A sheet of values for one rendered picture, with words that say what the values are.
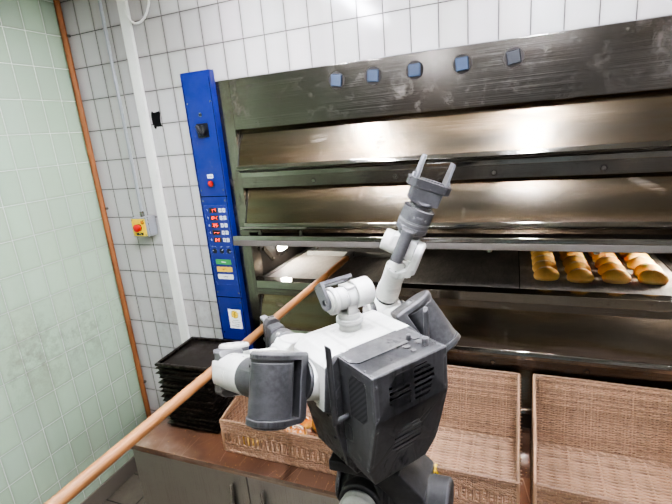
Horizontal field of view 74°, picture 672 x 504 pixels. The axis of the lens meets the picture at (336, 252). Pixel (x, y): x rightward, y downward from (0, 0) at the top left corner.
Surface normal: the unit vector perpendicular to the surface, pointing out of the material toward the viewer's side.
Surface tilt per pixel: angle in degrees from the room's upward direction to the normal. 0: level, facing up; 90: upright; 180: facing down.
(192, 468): 90
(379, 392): 90
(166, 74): 90
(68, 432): 90
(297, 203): 70
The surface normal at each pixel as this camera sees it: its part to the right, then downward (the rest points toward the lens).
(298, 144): -0.36, -0.07
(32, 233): 0.93, 0.02
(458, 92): -0.36, 0.27
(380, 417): 0.56, 0.17
